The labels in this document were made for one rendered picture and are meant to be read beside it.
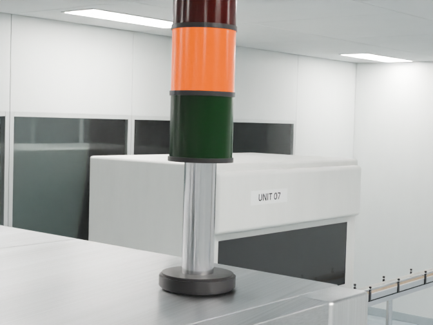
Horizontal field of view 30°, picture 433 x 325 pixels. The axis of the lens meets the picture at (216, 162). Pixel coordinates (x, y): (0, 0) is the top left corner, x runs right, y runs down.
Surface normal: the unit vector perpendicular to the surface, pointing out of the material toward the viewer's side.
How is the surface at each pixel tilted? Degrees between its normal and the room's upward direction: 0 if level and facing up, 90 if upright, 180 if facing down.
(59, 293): 0
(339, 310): 90
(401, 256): 90
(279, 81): 90
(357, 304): 90
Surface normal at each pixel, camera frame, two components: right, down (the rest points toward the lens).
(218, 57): 0.46, 0.06
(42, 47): 0.77, 0.06
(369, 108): -0.64, 0.02
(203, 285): 0.22, 0.06
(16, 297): 0.03, -1.00
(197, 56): -0.15, 0.05
